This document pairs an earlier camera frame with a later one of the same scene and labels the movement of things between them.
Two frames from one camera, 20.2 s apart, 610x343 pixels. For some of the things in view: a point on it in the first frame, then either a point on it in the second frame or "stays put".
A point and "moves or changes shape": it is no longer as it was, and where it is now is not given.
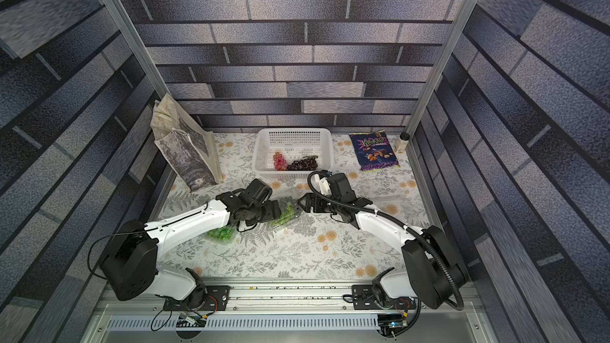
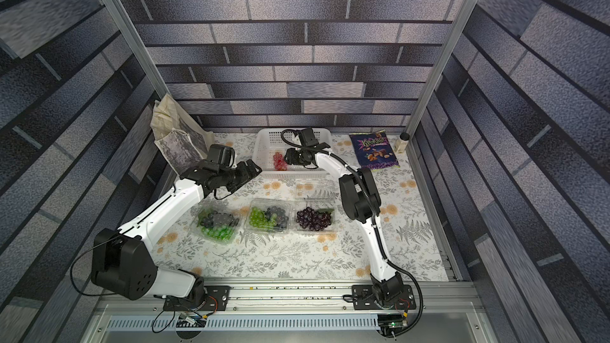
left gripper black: (272, 214) -> (247, 174)
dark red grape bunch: (307, 163) moves or changes shape
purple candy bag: (373, 151) stays put
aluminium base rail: (285, 313) stays put
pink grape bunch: (279, 163) stays put
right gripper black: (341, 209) -> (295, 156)
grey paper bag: (187, 142) stays put
